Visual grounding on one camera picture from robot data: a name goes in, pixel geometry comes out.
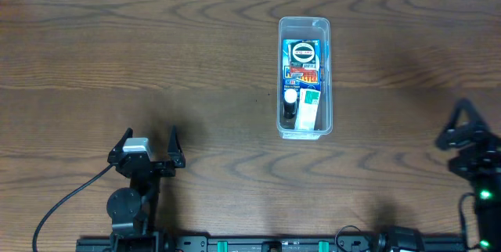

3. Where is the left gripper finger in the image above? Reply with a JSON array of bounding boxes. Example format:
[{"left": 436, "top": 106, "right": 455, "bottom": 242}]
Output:
[
  {"left": 168, "top": 126, "right": 186, "bottom": 168},
  {"left": 107, "top": 128, "right": 133, "bottom": 163}
]

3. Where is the black bottle white cap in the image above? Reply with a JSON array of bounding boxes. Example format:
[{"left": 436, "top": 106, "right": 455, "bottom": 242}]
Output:
[{"left": 283, "top": 88, "right": 297, "bottom": 119}]

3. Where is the blue Kool Fever box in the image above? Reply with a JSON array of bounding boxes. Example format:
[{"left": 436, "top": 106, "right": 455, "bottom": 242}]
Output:
[{"left": 281, "top": 39, "right": 322, "bottom": 92}]

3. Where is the white green medicine box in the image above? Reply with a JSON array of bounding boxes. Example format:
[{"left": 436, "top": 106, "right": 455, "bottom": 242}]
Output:
[{"left": 294, "top": 88, "right": 321, "bottom": 131}]

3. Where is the red small box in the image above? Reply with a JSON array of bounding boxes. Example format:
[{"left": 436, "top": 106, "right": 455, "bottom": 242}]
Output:
[{"left": 287, "top": 67, "right": 319, "bottom": 84}]

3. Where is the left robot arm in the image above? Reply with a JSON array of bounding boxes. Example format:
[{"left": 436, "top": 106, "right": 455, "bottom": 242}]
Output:
[{"left": 106, "top": 128, "right": 186, "bottom": 252}]

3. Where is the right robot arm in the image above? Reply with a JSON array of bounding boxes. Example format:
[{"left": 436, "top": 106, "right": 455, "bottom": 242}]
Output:
[{"left": 369, "top": 99, "right": 500, "bottom": 252}]

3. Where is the clear plastic container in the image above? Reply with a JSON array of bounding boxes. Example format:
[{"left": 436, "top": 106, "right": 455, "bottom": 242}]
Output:
[{"left": 276, "top": 16, "right": 333, "bottom": 140}]

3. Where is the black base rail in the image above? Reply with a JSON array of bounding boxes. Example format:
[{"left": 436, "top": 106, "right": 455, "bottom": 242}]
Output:
[{"left": 75, "top": 233, "right": 466, "bottom": 252}]

